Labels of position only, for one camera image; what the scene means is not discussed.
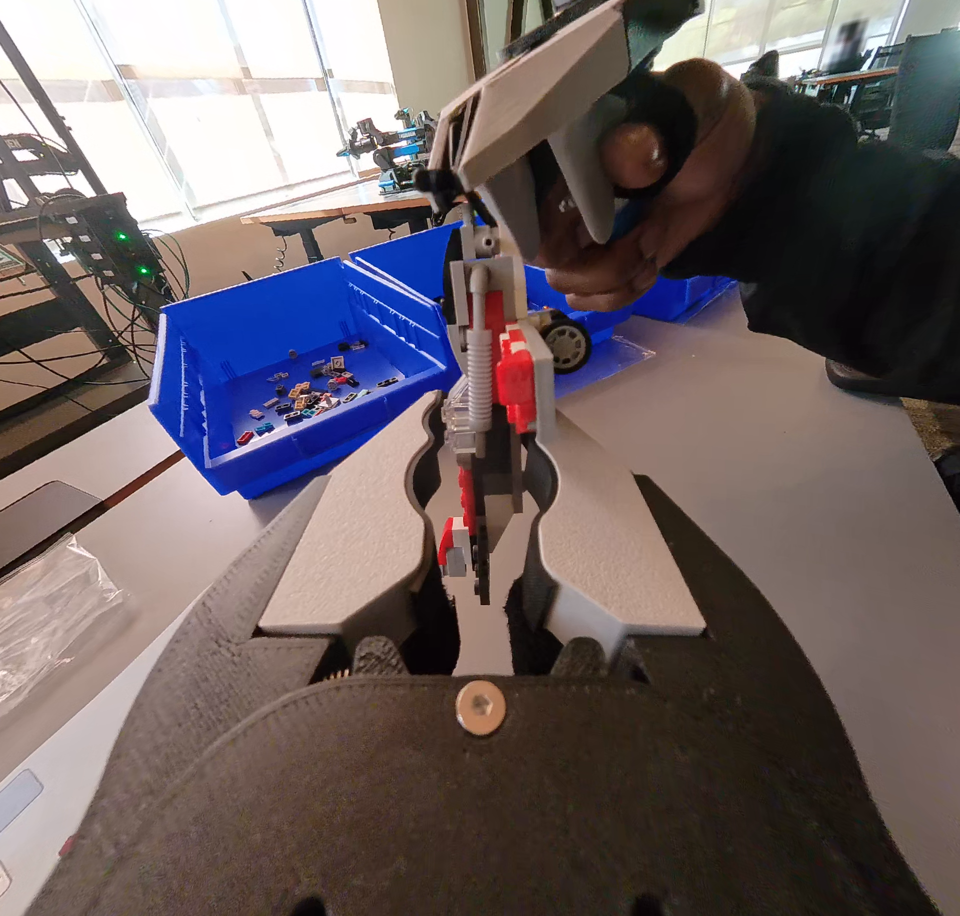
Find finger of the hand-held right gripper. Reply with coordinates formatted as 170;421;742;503
429;5;625;183
459;25;631;262

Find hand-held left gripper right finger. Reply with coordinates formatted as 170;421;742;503
510;404;708;662

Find blue black robot arms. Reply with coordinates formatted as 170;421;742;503
335;104;445;197

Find background wooden desk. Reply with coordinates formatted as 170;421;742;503
795;67;901;95

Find person's right forearm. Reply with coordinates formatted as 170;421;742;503
660;52;960;407

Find person's right hand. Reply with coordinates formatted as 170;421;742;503
536;57;759;313

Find dark background chair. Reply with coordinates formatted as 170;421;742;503
888;31;960;153

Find electronics box with green lights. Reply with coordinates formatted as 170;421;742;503
56;194;162;294

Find wood-edged table with robots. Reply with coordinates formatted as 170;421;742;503
240;177;451;257

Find red grey brick plane model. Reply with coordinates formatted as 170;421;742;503
438;203;595;611

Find black cable bundle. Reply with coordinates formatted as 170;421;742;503
97;226;192;414

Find blue plastic bin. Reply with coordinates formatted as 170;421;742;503
147;256;460;498
348;220;740;399

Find instruction booklet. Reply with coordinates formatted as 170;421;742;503
0;631;151;916

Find black metal frame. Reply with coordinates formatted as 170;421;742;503
0;19;162;377

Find clear plastic sheet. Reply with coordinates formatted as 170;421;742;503
592;331;655;368

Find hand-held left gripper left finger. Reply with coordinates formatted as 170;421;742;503
257;389;445;643

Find black brick lever piece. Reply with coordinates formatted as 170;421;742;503
411;168;468;213

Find clear plastic bag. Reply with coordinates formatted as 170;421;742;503
0;533;132;707

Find pile of small brick pieces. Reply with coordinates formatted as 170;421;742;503
236;338;402;448

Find grey desk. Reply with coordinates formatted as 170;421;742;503
0;286;960;916

